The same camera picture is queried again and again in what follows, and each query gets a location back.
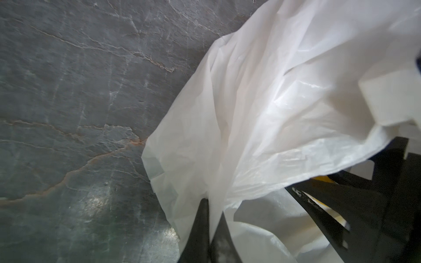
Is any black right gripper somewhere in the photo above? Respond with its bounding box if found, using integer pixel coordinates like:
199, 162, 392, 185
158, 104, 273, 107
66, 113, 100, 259
286, 137, 421, 263

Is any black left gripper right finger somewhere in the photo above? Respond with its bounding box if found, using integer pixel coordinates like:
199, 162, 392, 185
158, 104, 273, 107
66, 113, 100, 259
209, 213, 242, 263

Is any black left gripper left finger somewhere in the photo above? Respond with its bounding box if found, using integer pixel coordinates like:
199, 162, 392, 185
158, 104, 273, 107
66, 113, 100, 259
178, 198, 209, 263

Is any yellow fake banana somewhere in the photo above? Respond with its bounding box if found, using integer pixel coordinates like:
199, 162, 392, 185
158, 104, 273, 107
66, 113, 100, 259
312, 176, 335, 184

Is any white plastic bag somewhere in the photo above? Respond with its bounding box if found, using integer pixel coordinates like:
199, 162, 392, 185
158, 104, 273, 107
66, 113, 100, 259
142, 1, 421, 263

